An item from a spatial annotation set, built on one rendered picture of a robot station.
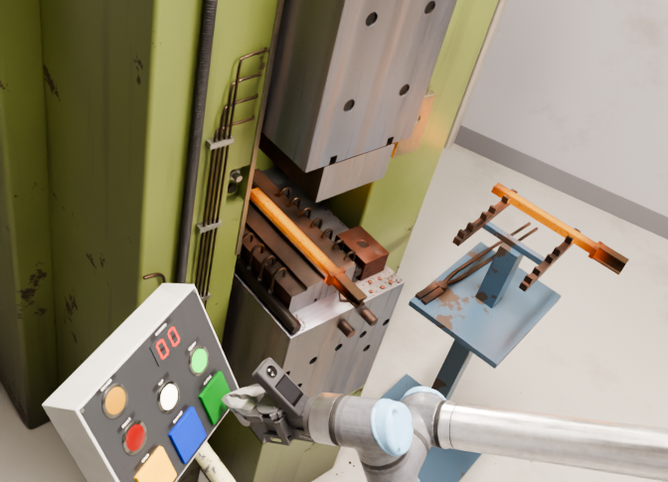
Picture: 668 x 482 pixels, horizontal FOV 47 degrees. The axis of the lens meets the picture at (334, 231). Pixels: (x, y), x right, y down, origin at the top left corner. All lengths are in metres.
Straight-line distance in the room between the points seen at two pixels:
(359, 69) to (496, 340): 1.03
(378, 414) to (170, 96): 0.66
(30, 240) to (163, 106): 0.80
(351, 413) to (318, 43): 0.65
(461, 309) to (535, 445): 0.87
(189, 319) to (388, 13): 0.67
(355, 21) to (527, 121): 2.86
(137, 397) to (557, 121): 3.11
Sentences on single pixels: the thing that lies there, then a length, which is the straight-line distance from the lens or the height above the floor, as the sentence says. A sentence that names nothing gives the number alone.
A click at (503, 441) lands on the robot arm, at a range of 1.44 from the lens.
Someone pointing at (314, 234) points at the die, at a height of 0.99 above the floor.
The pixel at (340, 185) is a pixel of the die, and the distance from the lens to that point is 1.61.
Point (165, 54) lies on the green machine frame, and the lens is 1.34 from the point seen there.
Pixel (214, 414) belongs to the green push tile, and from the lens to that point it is 1.55.
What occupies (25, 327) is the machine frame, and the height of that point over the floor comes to 0.51.
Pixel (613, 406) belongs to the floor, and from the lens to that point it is 3.33.
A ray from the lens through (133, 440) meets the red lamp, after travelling 1.39.
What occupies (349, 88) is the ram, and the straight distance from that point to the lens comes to 1.44.
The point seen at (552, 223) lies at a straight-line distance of 2.21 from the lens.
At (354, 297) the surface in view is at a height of 1.01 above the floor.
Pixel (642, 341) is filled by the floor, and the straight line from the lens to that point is 3.67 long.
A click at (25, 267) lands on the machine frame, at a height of 0.74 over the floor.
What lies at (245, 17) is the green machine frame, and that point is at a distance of 1.39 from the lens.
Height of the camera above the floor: 2.27
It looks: 41 degrees down
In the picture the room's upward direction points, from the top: 16 degrees clockwise
